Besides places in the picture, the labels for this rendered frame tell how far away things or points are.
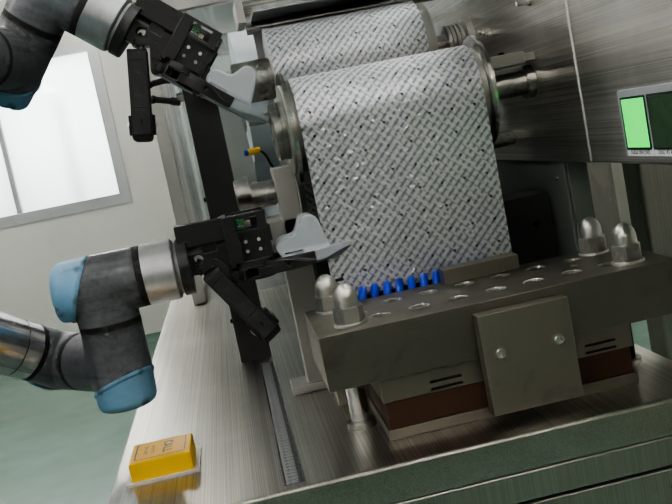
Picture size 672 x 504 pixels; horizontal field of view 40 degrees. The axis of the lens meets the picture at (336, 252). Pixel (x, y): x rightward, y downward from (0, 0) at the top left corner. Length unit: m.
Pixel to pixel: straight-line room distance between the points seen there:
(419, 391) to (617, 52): 0.41
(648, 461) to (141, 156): 5.91
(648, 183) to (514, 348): 0.50
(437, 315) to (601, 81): 0.32
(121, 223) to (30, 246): 0.65
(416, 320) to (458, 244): 0.23
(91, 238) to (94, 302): 5.66
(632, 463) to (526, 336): 0.17
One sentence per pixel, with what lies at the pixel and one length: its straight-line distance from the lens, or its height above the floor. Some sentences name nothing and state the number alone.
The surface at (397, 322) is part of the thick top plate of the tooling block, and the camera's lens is 0.98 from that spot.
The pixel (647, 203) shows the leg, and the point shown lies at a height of 1.04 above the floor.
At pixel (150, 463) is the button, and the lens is 1.07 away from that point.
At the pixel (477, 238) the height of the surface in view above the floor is 1.07.
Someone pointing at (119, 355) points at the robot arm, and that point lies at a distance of 1.14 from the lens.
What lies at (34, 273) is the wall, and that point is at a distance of 6.88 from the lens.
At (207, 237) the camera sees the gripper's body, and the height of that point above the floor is 1.14.
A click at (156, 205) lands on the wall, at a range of 6.73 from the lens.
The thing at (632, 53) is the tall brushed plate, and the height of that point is 1.25.
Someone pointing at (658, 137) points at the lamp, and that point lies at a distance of 0.96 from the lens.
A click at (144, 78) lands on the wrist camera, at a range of 1.17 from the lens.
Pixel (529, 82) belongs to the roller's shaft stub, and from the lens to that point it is 1.25.
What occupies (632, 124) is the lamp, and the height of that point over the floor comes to 1.18.
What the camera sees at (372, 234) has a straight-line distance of 1.16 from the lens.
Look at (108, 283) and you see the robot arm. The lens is 1.12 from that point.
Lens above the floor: 1.24
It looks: 7 degrees down
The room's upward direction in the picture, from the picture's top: 11 degrees counter-clockwise
